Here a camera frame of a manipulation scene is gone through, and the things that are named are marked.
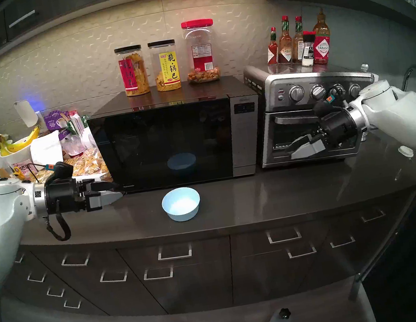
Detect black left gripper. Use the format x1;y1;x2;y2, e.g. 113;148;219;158
42;170;126;220

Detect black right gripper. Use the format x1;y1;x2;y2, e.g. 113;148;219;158
281;107;361;161

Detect light blue bowl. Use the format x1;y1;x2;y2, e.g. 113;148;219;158
159;185;204;225

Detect black Panasonic microwave body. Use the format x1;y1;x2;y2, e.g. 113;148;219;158
83;70;271;200

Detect white paper napkin on basket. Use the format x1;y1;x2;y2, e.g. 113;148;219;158
72;170;111;186

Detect clear bag of madeleines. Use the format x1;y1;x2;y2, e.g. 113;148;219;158
29;168;50;185
62;145;110;181

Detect red cup with plastic wrap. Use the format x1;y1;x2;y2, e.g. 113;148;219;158
62;132;87;159

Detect white plastic forks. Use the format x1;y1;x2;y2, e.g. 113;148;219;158
79;126;97;149

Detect stainless steel toaster oven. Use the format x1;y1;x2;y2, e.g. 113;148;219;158
242;45;391;171

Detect large white paper napkin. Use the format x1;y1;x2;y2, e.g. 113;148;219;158
28;130;65;171

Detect colourful sachet packets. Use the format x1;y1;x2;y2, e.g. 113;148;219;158
68;108;89;137

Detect pink Korean snack pack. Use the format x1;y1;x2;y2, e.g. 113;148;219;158
12;159;38;181

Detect purple snack bag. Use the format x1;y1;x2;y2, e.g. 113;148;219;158
43;109;71;133

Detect white shaker with red cap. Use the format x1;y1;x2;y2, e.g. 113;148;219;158
297;29;321;68

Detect yellow banana bunch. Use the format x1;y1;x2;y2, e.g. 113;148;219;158
0;126;43;157

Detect orange-brown Tabasco bottle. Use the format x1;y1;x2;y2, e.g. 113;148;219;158
272;15;297;66

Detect small red Tabasco bottle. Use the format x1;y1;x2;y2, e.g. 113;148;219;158
262;27;282;67

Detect large Tabasco bottle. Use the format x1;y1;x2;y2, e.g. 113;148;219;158
306;8;335;66

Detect green Tabasco bottle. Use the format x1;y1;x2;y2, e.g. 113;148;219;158
286;16;309;65

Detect small white round dish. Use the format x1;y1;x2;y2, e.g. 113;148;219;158
398;144;415;160

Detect snack jar with red label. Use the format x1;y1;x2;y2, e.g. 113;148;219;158
114;44;151;98

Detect dark wood drawer cabinet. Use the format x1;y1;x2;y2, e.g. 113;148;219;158
0;177;416;322

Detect chrome kitchen faucet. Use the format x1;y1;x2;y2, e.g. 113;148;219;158
398;65;416;101

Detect clear jar with red lid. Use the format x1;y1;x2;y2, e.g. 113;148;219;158
178;17;223;85

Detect snack jar with yellow label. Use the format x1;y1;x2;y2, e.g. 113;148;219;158
147;39;183;93

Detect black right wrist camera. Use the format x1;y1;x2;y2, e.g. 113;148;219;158
311;94;346;117

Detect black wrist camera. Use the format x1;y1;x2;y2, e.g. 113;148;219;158
45;159;76;183
311;94;346;117

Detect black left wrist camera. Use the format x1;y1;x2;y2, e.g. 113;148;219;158
45;159;76;183

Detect black left wrist cable loop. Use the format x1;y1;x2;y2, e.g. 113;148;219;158
41;201;73;244

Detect white wall plug-in device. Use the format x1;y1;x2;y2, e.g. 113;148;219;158
13;98;40;130

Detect dark wood wall cabinet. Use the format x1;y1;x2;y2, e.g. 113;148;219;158
0;0;322;90

